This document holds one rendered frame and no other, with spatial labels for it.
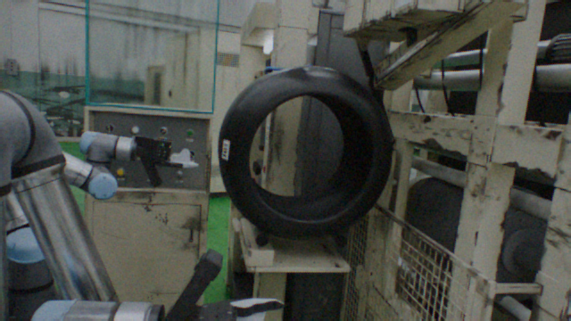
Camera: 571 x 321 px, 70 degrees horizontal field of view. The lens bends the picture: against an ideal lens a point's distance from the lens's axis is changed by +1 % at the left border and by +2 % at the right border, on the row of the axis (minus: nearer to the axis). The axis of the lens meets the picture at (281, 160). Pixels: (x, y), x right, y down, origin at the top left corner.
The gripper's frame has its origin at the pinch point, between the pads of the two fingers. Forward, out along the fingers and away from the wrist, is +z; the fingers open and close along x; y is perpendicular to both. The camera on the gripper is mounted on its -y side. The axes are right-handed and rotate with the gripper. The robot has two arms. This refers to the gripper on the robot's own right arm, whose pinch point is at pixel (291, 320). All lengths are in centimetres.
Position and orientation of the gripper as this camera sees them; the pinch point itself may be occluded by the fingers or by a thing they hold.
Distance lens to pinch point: 64.0
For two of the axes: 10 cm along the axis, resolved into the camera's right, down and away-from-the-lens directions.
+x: 0.8, 0.3, -10.0
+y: -0.7, 10.0, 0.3
